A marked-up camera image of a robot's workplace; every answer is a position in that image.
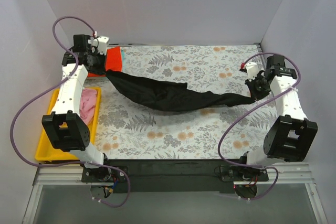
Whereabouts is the black t-shirt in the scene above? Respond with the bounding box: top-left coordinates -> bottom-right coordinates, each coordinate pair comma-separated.
106,70 -> 255,112

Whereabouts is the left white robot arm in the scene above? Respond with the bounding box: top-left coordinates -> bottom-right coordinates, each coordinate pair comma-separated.
41,34 -> 118,182

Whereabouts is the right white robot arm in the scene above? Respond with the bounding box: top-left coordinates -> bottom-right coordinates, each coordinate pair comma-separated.
237,54 -> 318,181

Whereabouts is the red folded t-shirt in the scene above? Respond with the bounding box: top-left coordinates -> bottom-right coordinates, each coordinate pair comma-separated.
88,47 -> 122,78

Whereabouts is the teal folded t-shirt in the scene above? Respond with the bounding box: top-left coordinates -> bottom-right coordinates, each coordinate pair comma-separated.
120,49 -> 125,68

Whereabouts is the pink t-shirt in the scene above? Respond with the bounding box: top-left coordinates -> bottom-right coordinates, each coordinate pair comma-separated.
79,88 -> 97,125

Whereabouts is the floral table cloth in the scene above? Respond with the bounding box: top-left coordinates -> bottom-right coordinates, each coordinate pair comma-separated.
85,45 -> 277,159

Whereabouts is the yellow plastic tray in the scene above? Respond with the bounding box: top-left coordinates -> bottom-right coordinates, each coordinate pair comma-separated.
35,87 -> 101,162

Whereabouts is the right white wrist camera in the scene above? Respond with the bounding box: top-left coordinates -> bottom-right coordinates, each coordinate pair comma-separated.
240,62 -> 259,81

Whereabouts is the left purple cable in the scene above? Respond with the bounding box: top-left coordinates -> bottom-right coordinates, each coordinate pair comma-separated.
11,16 -> 131,208

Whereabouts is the aluminium frame rail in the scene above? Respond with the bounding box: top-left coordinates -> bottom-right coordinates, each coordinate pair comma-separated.
33,163 -> 315,185

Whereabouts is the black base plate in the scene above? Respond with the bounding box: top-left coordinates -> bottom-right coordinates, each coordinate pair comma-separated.
81,159 -> 268,194

